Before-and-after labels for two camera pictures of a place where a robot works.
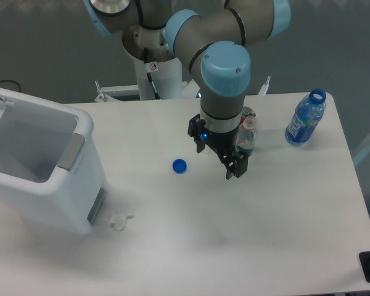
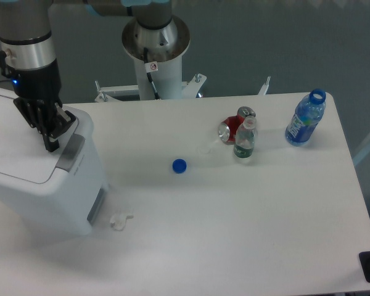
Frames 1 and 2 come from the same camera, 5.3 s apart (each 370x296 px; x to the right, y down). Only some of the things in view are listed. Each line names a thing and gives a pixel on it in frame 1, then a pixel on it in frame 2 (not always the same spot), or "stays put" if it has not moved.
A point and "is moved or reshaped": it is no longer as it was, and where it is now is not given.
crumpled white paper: (118, 221) stays put
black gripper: (222, 142) → (34, 86)
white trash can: (42, 158) is moved or reshaped
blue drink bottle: (307, 114) stays put
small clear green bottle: (246, 135) stays put
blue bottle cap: (179, 166) stays put
